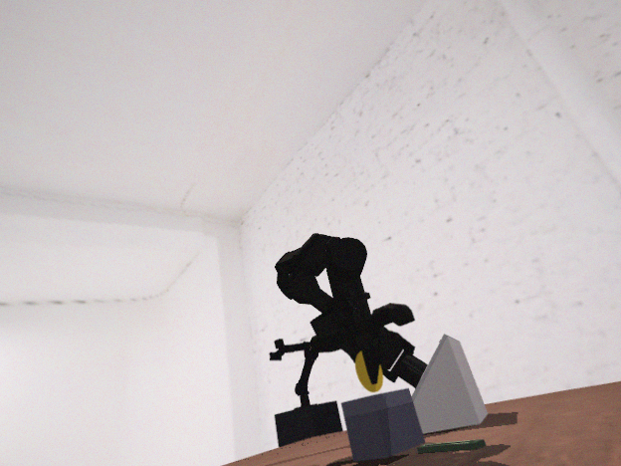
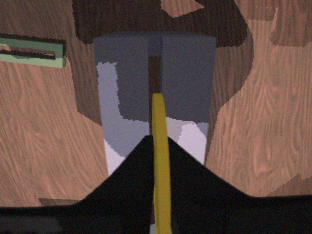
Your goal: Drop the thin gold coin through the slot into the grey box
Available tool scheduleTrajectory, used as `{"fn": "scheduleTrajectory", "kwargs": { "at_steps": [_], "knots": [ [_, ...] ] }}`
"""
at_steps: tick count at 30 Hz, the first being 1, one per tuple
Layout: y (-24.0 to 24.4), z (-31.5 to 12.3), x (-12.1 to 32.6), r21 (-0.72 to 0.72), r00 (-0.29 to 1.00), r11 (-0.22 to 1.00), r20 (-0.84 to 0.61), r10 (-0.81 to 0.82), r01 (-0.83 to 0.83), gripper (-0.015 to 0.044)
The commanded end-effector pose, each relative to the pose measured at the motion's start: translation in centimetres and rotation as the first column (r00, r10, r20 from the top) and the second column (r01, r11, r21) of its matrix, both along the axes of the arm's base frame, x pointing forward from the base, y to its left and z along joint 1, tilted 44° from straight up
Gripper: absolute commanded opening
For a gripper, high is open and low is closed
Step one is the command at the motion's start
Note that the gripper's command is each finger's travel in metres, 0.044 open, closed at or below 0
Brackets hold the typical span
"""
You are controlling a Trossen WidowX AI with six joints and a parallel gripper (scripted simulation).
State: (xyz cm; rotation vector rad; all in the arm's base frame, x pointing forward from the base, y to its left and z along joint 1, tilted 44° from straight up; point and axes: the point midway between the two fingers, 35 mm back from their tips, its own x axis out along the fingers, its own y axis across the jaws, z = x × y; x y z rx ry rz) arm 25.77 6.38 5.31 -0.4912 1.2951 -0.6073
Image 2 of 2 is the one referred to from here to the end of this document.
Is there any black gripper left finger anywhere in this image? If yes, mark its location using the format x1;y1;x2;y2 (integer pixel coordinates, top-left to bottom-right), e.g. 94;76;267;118
0;135;154;234

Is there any gold coin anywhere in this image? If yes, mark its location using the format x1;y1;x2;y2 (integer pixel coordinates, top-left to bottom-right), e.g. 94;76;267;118
152;93;171;234

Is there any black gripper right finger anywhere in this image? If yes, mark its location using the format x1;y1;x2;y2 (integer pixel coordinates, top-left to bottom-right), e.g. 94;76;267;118
168;136;312;234

